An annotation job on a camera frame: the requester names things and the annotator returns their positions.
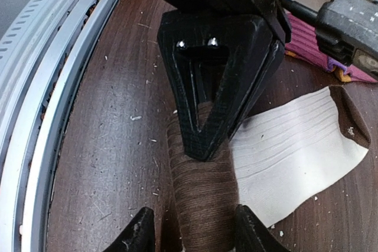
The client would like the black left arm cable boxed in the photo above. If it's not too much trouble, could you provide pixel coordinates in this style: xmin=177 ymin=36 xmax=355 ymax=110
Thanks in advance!
xmin=273 ymin=0 xmax=321 ymax=24

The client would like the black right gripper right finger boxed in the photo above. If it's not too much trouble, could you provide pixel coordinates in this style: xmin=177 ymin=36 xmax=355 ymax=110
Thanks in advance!
xmin=234 ymin=204 xmax=288 ymax=252

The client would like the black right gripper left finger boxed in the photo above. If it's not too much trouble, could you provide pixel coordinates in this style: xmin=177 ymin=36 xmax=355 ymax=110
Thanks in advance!
xmin=105 ymin=207 xmax=155 ymax=252

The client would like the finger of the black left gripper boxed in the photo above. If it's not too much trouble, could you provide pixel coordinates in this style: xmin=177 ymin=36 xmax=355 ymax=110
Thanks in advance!
xmin=228 ymin=41 xmax=285 ymax=140
xmin=158 ymin=10 xmax=273 ymax=162

